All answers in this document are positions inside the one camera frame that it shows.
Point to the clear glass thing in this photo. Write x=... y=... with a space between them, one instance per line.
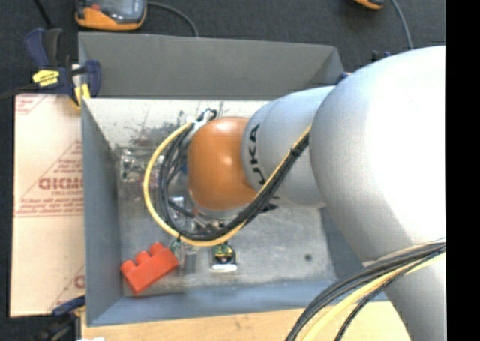
x=132 y=167

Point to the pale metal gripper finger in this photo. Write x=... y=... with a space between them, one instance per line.
x=192 y=259
x=180 y=257

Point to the grey metal bin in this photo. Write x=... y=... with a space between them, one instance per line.
x=210 y=69

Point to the red toy building block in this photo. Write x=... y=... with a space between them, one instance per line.
x=148 y=266

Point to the brown cardboard board red print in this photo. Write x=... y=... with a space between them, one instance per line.
x=45 y=242

